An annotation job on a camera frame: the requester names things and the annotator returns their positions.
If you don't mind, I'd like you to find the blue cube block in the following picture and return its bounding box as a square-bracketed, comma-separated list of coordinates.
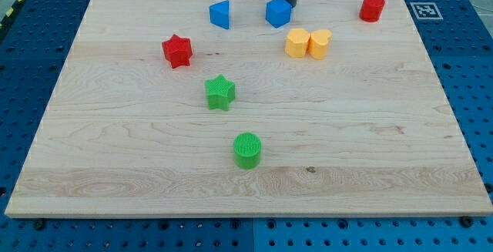
[265, 0, 292, 28]

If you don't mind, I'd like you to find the blue triangle block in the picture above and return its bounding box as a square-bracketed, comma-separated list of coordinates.
[209, 0, 230, 29]

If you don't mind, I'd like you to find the green star block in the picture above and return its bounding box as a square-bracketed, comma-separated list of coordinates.
[204, 74, 236, 111]

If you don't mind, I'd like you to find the green cylinder block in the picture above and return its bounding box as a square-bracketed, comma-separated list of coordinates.
[233, 133, 262, 170]

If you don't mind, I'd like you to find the wooden board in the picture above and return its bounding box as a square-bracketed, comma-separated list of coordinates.
[5, 0, 492, 219]

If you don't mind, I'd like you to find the yellow hexagon block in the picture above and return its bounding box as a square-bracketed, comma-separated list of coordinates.
[284, 29, 310, 58]

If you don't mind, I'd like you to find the red star block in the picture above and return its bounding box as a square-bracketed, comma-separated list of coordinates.
[161, 34, 193, 69]

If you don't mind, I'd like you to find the yellow heart block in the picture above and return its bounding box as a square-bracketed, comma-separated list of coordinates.
[307, 29, 332, 59]

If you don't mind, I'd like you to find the red cylinder block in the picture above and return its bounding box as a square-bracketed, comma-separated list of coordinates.
[359, 0, 385, 22]

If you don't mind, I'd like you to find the white fiducial marker tag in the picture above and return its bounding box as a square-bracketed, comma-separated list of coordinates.
[410, 2, 443, 20]

